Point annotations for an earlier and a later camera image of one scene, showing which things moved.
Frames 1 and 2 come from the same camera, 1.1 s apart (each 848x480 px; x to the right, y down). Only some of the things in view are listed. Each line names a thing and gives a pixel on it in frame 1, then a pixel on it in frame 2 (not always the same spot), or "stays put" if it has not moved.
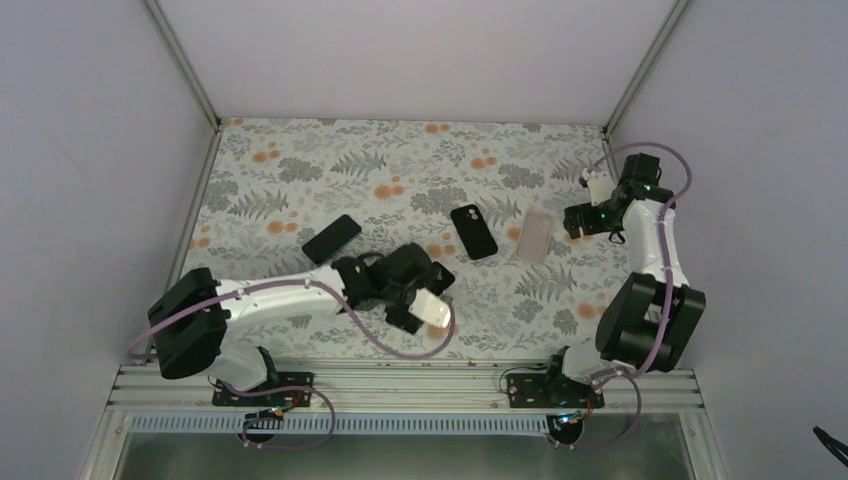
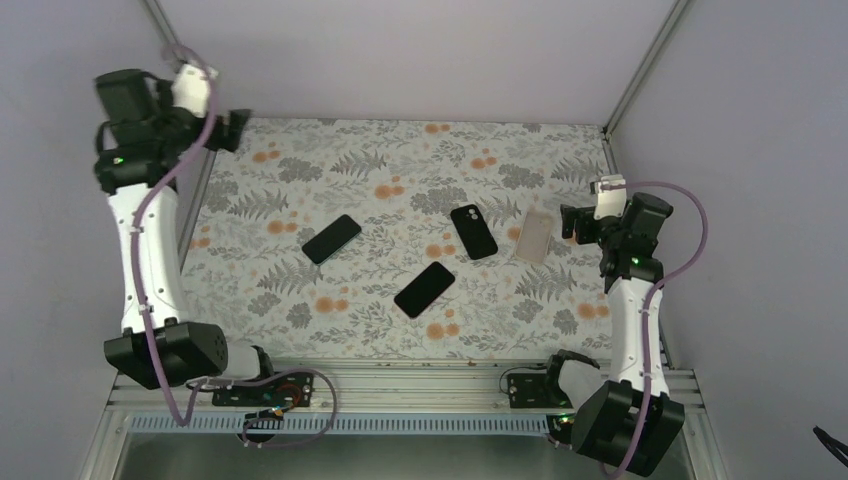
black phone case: [473, 231] stays put
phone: [331, 239] stays put
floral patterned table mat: [293, 198] stays put
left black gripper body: [392, 294] → [217, 141]
